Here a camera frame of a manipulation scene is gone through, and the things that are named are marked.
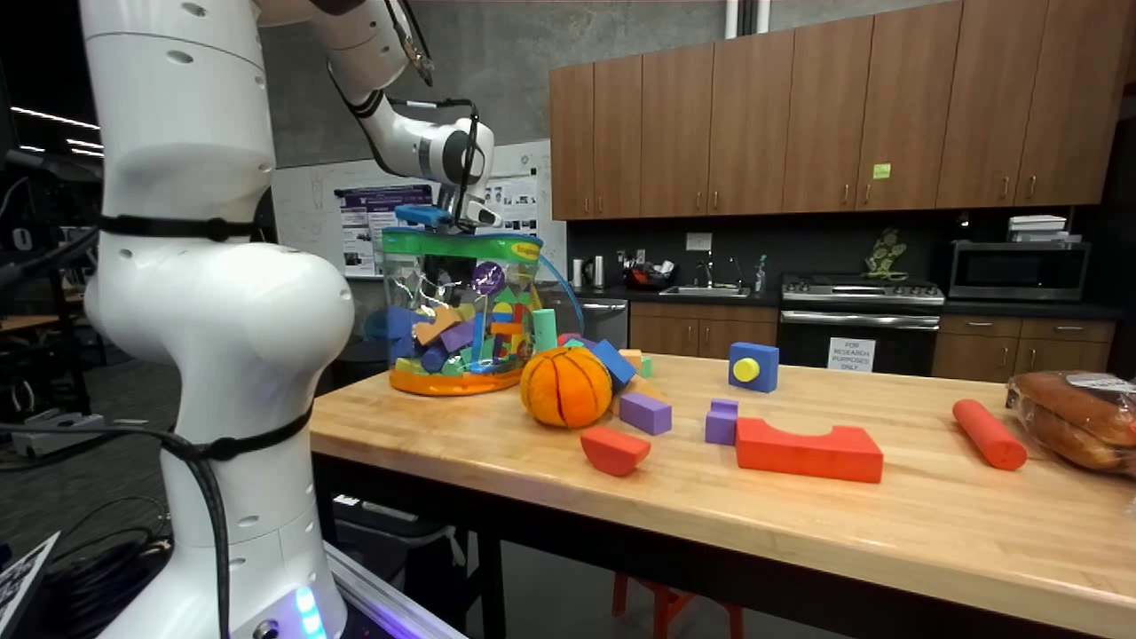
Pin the orange plush pumpkin ball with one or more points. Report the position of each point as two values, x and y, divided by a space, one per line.
566 387

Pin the small red foam block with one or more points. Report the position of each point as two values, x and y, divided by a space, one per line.
613 453

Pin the bagged bread loaf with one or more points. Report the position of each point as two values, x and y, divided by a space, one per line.
1081 418

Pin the blue block yellow circle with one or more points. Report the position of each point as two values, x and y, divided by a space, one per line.
755 366

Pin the black microwave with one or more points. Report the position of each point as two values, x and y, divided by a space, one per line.
1017 272

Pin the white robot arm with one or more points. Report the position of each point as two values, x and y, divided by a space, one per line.
249 327

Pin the blue camera mount on wrist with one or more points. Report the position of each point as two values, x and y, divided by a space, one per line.
420 215

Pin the blue foam block on table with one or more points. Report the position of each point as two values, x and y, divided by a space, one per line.
614 365

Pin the small purple foam cube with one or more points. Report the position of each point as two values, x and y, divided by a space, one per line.
721 425

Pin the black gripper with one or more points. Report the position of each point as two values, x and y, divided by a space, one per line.
463 166

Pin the purple foam block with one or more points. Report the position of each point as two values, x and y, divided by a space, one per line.
643 415

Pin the red foam arch block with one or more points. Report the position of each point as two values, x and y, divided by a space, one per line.
843 453

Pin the stainless steel oven range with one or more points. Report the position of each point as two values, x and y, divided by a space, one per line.
861 326

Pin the kitchen sink with faucet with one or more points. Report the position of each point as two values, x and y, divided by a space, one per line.
721 277

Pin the clear toy bag green rim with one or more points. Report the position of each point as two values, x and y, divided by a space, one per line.
460 311

